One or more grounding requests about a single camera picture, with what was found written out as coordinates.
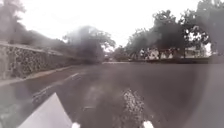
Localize trees behind stone wall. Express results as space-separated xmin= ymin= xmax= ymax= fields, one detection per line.
xmin=0 ymin=0 xmax=68 ymax=51

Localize tree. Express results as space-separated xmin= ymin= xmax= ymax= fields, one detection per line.
xmin=63 ymin=25 xmax=117 ymax=64

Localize white building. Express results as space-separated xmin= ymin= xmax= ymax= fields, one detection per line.
xmin=138 ymin=44 xmax=213 ymax=60

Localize tall stone wall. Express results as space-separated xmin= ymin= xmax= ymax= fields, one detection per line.
xmin=0 ymin=42 xmax=81 ymax=81

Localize grey asphalt road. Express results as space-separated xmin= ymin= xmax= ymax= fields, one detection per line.
xmin=0 ymin=61 xmax=224 ymax=128

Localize pale pavement strip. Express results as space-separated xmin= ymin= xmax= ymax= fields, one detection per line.
xmin=0 ymin=64 xmax=76 ymax=88

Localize row of trees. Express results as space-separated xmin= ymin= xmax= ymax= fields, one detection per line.
xmin=113 ymin=0 xmax=224 ymax=61

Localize robot's own part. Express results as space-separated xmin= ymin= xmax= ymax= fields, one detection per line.
xmin=71 ymin=122 xmax=81 ymax=128
xmin=142 ymin=120 xmax=155 ymax=128

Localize low kerb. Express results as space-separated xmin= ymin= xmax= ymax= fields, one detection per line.
xmin=103 ymin=57 xmax=224 ymax=65

